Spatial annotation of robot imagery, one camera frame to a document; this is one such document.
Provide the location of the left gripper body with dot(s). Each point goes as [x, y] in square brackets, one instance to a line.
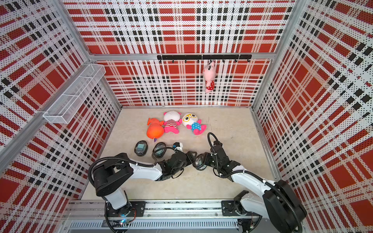
[190, 160]

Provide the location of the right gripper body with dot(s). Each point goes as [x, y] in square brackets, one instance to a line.
[210, 161]

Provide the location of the teal charger top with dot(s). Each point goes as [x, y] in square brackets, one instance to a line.
[141, 148]

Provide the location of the teal charger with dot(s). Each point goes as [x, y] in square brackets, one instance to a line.
[141, 148]
[158, 152]

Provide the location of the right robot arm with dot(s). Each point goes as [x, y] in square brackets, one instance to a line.
[277, 200]

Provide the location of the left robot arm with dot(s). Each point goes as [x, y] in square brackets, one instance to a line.
[108, 174]

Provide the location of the orange plush toy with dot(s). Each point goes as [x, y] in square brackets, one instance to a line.
[155, 128]

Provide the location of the pink striped plush doll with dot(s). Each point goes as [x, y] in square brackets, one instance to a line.
[172, 120]

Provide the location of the pink hanging plush toy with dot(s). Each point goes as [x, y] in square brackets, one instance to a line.
[209, 74]

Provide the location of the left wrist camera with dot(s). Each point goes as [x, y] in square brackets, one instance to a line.
[177, 146]

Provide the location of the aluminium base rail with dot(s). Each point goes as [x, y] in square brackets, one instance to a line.
[161, 216]

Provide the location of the black hook rail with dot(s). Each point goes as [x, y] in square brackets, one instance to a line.
[208, 57]

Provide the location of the white wire mesh basket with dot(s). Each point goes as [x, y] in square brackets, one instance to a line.
[67, 105]

